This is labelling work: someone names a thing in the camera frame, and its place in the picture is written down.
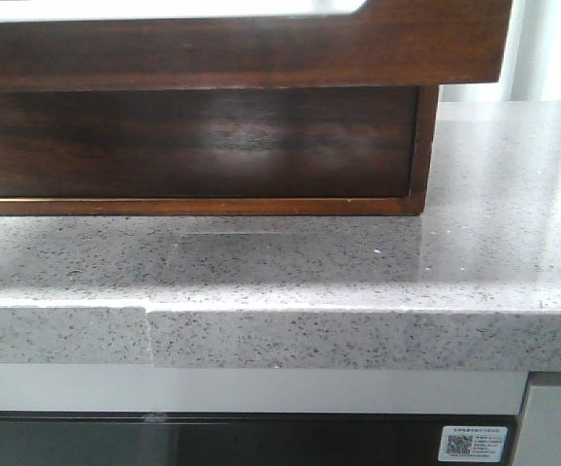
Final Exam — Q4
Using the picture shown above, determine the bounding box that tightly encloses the grey cabinet door panel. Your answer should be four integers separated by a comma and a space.
513, 373, 561, 465

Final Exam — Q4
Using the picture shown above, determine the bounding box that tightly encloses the white tray on organizer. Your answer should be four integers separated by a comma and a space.
0, 0, 364, 23

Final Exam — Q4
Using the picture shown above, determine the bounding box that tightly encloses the black glass appliance front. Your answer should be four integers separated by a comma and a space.
0, 413, 517, 465

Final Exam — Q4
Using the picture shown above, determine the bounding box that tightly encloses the dark wooden organizer box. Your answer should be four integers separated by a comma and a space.
0, 83, 442, 216

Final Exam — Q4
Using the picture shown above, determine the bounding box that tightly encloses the white QR code sticker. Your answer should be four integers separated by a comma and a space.
438, 426, 509, 463

